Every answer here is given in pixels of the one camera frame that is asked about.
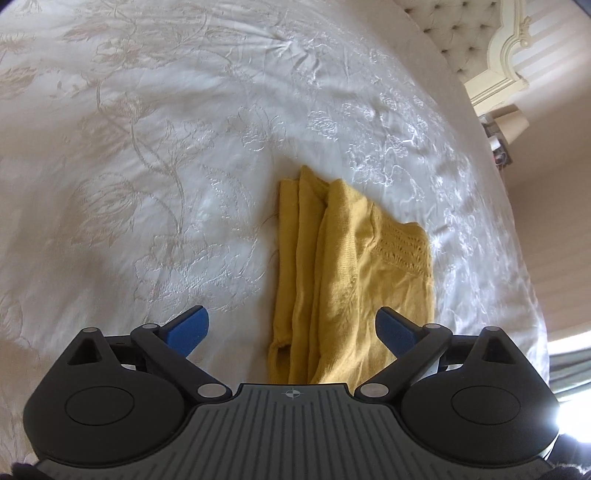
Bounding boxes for small bedside clutter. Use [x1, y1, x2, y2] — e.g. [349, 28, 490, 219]
[485, 133, 514, 171]

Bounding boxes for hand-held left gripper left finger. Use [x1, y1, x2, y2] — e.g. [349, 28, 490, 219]
[67, 305, 232, 400]

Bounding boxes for grey striped curtain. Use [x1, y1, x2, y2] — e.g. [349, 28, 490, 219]
[547, 335, 591, 402]

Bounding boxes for white embroidered bedspread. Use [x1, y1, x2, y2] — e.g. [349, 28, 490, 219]
[0, 0, 550, 464]

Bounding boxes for yellow knit sweater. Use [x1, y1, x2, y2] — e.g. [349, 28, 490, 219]
[268, 165, 437, 385]

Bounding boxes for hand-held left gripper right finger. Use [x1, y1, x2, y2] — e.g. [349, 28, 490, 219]
[355, 305, 525, 400]

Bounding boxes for cream tufted headboard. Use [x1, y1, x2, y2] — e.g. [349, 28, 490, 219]
[397, 0, 533, 112]

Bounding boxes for cream bedside lamp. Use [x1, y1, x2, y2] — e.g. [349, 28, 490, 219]
[482, 104, 530, 145]

